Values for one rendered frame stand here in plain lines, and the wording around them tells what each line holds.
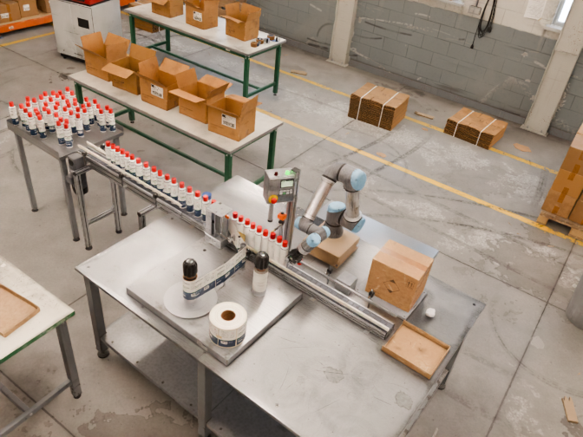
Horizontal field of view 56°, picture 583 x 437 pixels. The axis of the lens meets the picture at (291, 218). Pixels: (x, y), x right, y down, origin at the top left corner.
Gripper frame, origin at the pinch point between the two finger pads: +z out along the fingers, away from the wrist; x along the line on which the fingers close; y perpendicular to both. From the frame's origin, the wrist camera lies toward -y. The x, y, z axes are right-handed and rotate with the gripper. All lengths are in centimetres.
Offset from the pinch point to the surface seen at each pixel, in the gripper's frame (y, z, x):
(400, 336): -2, -32, 75
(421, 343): -6, -38, 85
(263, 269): 30.3, -14.9, -5.5
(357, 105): -379, 146, -106
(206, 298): 54, 13, -13
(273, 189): -0.9, -30.9, -38.3
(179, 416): 79, 90, 31
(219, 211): 12, 6, -52
